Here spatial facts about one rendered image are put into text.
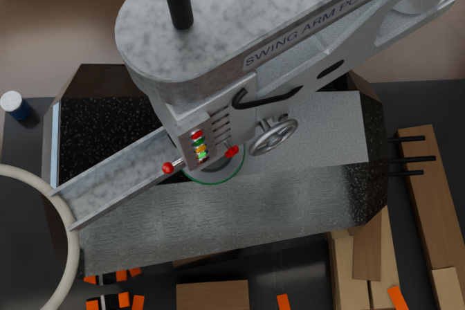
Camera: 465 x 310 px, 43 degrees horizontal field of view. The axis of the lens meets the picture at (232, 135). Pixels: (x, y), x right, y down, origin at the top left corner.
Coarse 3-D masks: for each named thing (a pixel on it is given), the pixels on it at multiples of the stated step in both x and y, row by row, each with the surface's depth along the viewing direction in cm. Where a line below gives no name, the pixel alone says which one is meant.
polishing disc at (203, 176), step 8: (240, 152) 186; (224, 160) 185; (232, 160) 185; (240, 160) 185; (184, 168) 184; (208, 168) 184; (216, 168) 184; (224, 168) 184; (232, 168) 184; (192, 176) 183; (200, 176) 183; (208, 176) 183; (216, 176) 183; (224, 176) 183
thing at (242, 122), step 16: (240, 80) 121; (256, 80) 124; (208, 96) 120; (224, 96) 121; (256, 96) 133; (160, 112) 143; (176, 112) 119; (192, 112) 120; (208, 112) 124; (224, 112) 129; (240, 112) 136; (224, 128) 139; (240, 128) 146; (176, 144) 153; (240, 144) 158
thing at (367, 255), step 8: (376, 216) 245; (368, 224) 244; (376, 224) 244; (360, 232) 243; (368, 232) 243; (376, 232) 243; (360, 240) 242; (368, 240) 242; (376, 240) 242; (360, 248) 241; (368, 248) 241; (376, 248) 241; (360, 256) 240; (368, 256) 240; (376, 256) 240; (360, 264) 239; (368, 264) 239; (376, 264) 239; (360, 272) 238; (368, 272) 238; (376, 272) 238; (376, 280) 237
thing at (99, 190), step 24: (144, 144) 165; (168, 144) 167; (96, 168) 160; (120, 168) 165; (144, 168) 165; (48, 192) 158; (72, 192) 163; (96, 192) 163; (120, 192) 163; (96, 216) 158
